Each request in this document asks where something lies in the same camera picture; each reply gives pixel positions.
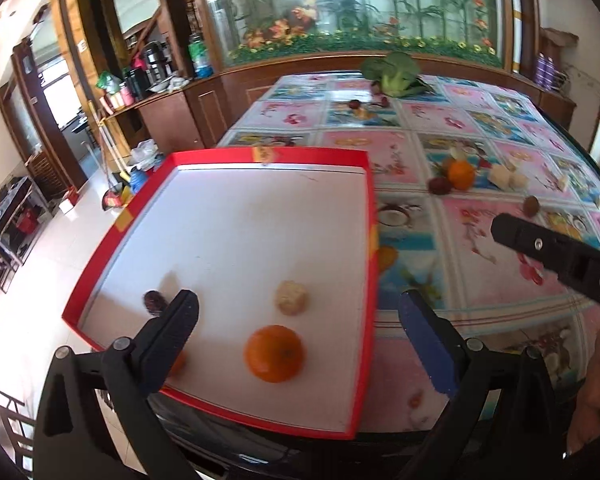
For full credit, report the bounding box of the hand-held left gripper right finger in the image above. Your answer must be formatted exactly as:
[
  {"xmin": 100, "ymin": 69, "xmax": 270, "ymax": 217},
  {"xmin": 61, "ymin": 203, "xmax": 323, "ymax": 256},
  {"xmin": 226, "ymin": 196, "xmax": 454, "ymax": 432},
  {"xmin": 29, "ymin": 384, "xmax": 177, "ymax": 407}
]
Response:
[{"xmin": 397, "ymin": 289, "xmax": 576, "ymax": 480}]

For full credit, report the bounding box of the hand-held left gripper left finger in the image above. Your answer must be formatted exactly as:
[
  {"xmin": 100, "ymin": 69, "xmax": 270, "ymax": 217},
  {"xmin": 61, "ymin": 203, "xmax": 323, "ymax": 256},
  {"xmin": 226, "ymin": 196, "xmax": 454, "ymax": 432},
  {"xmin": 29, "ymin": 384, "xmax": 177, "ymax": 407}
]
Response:
[{"xmin": 32, "ymin": 289, "xmax": 201, "ymax": 480}]

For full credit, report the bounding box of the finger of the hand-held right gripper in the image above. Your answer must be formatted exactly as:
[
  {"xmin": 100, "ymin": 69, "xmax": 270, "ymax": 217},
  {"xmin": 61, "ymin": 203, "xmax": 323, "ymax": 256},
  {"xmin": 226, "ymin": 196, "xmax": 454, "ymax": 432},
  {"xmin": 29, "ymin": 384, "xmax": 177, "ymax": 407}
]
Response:
[{"xmin": 491, "ymin": 212, "xmax": 588, "ymax": 275}]

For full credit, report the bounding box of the dark purple round fruit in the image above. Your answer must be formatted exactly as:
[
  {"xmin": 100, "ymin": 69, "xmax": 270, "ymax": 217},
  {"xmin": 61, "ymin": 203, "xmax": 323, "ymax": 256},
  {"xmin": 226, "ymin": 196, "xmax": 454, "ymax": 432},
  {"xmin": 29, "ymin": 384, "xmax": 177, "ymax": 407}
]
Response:
[{"xmin": 143, "ymin": 290, "xmax": 170, "ymax": 317}]

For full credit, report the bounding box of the orange mandarin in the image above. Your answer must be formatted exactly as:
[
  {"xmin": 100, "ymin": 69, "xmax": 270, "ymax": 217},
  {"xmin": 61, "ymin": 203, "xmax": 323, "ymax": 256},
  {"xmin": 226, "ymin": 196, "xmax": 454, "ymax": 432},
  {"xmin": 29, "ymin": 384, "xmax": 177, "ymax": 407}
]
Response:
[
  {"xmin": 243, "ymin": 324, "xmax": 306, "ymax": 384},
  {"xmin": 447, "ymin": 159, "xmax": 477, "ymax": 191}
]

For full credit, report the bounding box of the red tray white inside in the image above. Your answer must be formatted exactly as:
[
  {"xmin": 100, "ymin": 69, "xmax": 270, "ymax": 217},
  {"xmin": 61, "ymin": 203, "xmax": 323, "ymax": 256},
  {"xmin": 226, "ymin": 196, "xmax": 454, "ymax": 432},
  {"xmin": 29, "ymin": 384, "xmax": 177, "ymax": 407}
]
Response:
[{"xmin": 61, "ymin": 147, "xmax": 381, "ymax": 441}]

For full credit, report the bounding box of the printed pink blue tablecloth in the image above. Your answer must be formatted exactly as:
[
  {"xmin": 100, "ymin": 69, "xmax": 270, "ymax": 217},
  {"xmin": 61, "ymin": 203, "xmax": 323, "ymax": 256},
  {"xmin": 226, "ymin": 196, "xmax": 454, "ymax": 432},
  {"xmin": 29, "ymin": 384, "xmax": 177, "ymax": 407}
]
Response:
[{"xmin": 217, "ymin": 72, "xmax": 600, "ymax": 433}]

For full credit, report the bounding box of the red white small box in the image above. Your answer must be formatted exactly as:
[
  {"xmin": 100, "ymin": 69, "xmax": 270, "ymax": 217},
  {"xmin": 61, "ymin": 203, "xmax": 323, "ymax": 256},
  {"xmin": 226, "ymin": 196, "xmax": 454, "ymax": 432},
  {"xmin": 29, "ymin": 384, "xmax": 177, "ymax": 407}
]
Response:
[{"xmin": 57, "ymin": 187, "xmax": 81, "ymax": 216}]

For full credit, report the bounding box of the white plastic bag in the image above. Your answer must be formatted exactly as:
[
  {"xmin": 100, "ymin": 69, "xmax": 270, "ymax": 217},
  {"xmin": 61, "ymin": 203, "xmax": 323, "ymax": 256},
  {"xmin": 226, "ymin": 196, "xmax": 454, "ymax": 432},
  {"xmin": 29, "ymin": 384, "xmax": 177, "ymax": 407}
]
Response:
[{"xmin": 130, "ymin": 140, "xmax": 160, "ymax": 168}]

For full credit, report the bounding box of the green leafy vegetable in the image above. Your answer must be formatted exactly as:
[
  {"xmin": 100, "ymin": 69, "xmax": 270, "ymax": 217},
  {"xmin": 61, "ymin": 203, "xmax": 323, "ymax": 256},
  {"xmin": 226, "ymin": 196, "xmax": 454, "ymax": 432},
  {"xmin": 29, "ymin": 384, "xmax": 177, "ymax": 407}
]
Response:
[{"xmin": 361, "ymin": 51, "xmax": 433, "ymax": 98}]

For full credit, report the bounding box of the dark side table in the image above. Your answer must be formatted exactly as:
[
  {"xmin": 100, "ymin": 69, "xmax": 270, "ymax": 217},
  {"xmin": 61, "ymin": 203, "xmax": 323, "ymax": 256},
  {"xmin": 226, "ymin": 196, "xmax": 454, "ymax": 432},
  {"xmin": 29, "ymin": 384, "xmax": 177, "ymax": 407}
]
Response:
[{"xmin": 0, "ymin": 175, "xmax": 48, "ymax": 266}]

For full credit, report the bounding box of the wooden partition cabinet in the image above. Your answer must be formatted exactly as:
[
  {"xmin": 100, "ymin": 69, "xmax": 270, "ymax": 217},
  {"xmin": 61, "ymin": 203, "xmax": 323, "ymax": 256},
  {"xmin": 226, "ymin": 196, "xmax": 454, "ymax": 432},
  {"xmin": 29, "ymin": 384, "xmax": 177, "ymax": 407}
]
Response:
[{"xmin": 105, "ymin": 52, "xmax": 578, "ymax": 161}]

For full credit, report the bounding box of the white yellow rolled scroll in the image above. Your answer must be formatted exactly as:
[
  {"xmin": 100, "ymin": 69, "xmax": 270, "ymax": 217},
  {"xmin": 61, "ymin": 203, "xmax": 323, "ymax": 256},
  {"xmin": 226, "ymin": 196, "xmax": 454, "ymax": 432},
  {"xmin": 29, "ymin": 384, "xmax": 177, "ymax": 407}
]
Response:
[{"xmin": 507, "ymin": 0, "xmax": 524, "ymax": 73}]

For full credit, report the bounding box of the black flask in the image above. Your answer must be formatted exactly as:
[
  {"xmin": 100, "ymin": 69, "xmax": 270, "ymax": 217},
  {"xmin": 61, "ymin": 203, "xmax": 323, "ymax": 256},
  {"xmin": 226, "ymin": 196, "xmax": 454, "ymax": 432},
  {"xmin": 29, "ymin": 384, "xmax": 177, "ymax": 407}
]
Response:
[{"xmin": 124, "ymin": 66, "xmax": 146, "ymax": 102}]

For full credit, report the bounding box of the green packet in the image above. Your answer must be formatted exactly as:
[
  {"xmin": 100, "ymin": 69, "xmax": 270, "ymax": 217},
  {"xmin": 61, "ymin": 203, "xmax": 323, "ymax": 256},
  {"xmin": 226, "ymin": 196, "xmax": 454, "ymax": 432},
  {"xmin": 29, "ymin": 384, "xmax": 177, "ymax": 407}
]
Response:
[{"xmin": 96, "ymin": 71, "xmax": 121, "ymax": 96}]

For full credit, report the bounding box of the black thermos pot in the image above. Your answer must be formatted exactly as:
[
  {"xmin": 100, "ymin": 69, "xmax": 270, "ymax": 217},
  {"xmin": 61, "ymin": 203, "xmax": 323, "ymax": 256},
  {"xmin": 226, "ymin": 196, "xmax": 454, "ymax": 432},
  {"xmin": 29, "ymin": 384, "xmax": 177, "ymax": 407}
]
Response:
[{"xmin": 142, "ymin": 42, "xmax": 168, "ymax": 86}]

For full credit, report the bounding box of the green plastic bottle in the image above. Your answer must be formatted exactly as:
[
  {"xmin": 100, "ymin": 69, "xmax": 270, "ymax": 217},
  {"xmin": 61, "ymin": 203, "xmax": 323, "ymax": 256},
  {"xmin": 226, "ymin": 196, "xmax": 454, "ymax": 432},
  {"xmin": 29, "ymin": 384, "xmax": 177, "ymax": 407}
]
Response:
[{"xmin": 187, "ymin": 32, "xmax": 213, "ymax": 80}]

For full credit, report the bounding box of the floral bamboo glass panel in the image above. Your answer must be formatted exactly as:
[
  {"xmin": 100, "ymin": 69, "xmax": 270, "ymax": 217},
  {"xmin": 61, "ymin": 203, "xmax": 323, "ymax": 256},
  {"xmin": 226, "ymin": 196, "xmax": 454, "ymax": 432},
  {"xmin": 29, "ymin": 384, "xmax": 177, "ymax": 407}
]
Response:
[{"xmin": 200, "ymin": 0, "xmax": 511, "ymax": 68}]

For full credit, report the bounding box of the yellow handle broom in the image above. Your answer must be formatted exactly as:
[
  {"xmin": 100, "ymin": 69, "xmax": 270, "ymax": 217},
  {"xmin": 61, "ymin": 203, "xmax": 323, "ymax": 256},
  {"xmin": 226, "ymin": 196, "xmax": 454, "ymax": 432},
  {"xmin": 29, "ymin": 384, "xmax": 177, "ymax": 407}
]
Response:
[{"xmin": 82, "ymin": 100, "xmax": 131, "ymax": 196}]

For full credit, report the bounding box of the dark chair frame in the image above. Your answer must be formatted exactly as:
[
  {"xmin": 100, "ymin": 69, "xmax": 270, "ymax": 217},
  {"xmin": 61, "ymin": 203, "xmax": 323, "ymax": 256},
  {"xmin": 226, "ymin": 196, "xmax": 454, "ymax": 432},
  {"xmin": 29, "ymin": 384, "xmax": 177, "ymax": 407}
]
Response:
[{"xmin": 0, "ymin": 380, "xmax": 36, "ymax": 480}]

